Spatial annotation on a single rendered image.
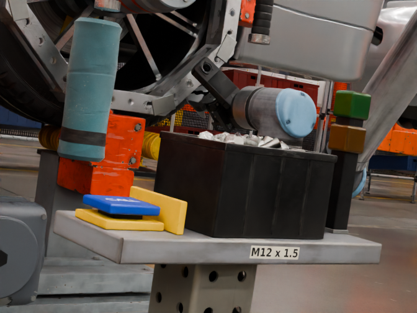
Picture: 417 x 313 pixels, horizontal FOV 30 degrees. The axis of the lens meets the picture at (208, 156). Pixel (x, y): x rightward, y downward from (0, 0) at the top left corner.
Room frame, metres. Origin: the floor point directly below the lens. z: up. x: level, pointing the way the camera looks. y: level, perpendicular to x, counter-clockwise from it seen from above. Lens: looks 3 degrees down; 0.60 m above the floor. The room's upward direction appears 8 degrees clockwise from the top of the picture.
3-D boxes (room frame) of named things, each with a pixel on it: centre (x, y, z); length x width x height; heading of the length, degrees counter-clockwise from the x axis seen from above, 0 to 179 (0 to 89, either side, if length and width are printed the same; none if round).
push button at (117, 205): (0.94, 0.10, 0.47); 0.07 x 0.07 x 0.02; 37
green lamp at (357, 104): (1.15, -0.20, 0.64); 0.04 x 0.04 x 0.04; 37
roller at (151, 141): (1.78, 0.17, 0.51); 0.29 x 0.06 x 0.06; 37
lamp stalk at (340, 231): (1.15, -0.20, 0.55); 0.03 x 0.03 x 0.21; 37
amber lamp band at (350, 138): (1.15, -0.20, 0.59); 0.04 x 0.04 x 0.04; 37
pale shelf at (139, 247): (1.04, -0.04, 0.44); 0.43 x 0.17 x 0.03; 127
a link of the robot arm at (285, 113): (1.55, -0.13, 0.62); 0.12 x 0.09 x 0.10; 37
